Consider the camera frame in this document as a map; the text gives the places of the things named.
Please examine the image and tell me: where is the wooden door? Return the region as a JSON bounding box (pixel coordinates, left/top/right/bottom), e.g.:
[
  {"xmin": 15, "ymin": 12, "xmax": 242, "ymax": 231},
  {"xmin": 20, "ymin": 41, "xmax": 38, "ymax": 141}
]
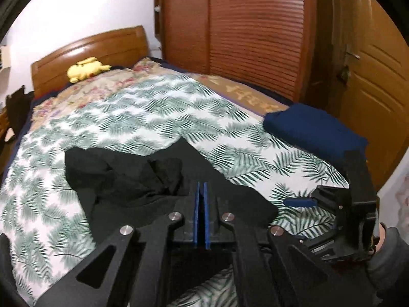
[{"xmin": 315, "ymin": 0, "xmax": 409, "ymax": 192}]

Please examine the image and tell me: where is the metal door handle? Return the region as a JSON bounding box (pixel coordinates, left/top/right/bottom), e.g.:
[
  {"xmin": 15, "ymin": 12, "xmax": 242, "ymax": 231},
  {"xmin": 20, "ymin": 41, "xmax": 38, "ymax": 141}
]
[{"xmin": 337, "ymin": 45, "xmax": 361, "ymax": 84}]

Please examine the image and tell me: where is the wooden louvered wardrobe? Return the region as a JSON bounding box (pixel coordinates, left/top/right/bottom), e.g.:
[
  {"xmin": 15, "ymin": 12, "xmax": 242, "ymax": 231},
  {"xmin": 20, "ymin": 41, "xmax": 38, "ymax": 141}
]
[{"xmin": 154, "ymin": 0, "xmax": 320, "ymax": 103}]

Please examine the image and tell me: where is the black chair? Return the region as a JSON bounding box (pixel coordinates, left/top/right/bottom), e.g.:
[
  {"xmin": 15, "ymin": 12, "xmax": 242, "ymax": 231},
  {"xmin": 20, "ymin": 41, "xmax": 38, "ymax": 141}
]
[{"xmin": 6, "ymin": 85, "xmax": 34, "ymax": 131}]

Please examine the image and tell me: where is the leaf print bed cover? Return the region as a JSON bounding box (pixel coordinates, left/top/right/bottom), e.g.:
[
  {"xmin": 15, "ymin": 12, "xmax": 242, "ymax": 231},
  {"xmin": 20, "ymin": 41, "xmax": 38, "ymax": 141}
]
[{"xmin": 0, "ymin": 73, "xmax": 352, "ymax": 307}]

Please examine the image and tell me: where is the tan patterned bed mat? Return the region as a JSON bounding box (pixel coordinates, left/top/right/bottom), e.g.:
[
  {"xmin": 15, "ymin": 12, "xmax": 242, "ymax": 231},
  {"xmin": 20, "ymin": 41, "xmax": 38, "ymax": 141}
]
[{"xmin": 188, "ymin": 73, "xmax": 290, "ymax": 117}]

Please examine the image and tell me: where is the dark cloth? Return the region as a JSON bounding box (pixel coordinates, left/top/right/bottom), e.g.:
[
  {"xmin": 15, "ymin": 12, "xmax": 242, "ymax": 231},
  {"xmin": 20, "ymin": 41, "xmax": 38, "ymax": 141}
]
[{"xmin": 0, "ymin": 233, "xmax": 20, "ymax": 307}]

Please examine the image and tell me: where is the folded navy cloth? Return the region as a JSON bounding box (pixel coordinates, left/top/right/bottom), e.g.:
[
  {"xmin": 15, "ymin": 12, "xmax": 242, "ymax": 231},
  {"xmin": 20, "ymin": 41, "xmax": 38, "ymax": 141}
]
[{"xmin": 264, "ymin": 103, "xmax": 369, "ymax": 170}]

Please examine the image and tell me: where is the floral blanket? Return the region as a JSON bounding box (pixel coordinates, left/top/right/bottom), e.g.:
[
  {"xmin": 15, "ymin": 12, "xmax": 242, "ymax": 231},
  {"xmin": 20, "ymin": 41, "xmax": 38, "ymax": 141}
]
[{"xmin": 32, "ymin": 58, "xmax": 167, "ymax": 122}]

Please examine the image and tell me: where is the wooden headboard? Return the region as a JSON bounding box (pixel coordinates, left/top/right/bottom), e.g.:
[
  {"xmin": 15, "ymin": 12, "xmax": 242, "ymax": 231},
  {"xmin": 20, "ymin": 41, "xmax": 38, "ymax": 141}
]
[{"xmin": 30, "ymin": 25, "xmax": 151, "ymax": 98}]

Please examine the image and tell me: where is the person's right forearm grey sleeve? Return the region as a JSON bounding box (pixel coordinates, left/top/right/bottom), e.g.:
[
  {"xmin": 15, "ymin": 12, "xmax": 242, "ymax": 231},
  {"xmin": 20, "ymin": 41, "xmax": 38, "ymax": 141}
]
[{"xmin": 364, "ymin": 224, "xmax": 409, "ymax": 307}]

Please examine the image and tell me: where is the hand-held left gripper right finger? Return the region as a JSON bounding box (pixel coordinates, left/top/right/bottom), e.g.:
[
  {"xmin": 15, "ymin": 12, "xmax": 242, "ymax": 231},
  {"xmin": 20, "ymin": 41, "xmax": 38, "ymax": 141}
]
[{"xmin": 203, "ymin": 182, "xmax": 378, "ymax": 307}]

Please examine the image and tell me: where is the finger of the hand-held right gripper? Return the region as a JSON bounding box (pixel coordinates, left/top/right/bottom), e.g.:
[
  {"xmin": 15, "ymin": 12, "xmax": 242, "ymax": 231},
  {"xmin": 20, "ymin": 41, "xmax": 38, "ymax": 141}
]
[{"xmin": 284, "ymin": 198, "xmax": 317, "ymax": 209}]

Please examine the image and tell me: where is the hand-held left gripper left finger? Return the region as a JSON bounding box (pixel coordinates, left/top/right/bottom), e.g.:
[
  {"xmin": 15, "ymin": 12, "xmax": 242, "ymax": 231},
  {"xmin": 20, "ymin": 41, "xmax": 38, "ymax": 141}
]
[{"xmin": 33, "ymin": 182, "xmax": 201, "ymax": 307}]

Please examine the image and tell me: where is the yellow plush toy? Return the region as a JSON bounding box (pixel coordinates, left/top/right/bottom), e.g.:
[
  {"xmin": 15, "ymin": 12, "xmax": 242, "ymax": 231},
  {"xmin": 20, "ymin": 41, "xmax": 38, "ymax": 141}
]
[{"xmin": 66, "ymin": 57, "xmax": 112, "ymax": 84}]

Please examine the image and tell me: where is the black buttoned coat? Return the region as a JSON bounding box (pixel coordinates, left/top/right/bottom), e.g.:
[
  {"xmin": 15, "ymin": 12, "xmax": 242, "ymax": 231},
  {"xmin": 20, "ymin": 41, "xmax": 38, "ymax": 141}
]
[{"xmin": 65, "ymin": 137, "xmax": 278, "ymax": 301}]

